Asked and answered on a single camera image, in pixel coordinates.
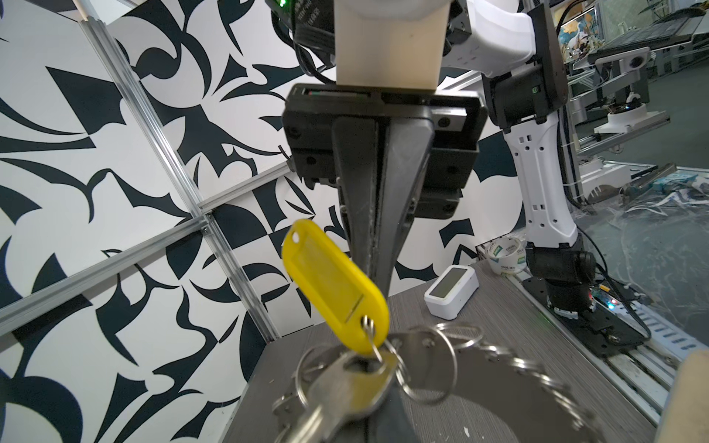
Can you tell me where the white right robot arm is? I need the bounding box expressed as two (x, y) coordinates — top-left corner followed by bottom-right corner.
(282, 1), (596, 317)

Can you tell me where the white slotted cable duct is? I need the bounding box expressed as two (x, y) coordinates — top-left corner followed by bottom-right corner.
(631, 302), (708, 361)

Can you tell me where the silver key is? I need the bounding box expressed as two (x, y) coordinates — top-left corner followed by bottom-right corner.
(281, 351), (399, 442)

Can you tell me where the clear tape roll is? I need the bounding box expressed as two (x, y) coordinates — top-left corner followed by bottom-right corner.
(485, 236), (527, 275)

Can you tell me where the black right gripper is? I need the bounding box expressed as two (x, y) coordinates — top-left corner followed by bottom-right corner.
(282, 83), (487, 295)

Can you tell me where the white digital clock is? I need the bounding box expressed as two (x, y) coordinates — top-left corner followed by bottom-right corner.
(424, 265), (479, 320)

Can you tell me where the yellow key tag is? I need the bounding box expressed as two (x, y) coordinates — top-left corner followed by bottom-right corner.
(282, 219), (390, 356)

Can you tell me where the beige glasses case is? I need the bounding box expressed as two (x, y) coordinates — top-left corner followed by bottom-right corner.
(654, 350), (708, 443)

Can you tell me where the metal ring with keyrings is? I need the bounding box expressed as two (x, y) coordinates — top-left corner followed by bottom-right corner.
(270, 322), (605, 443)

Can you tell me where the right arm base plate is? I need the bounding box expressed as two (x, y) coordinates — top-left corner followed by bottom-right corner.
(523, 277), (647, 358)

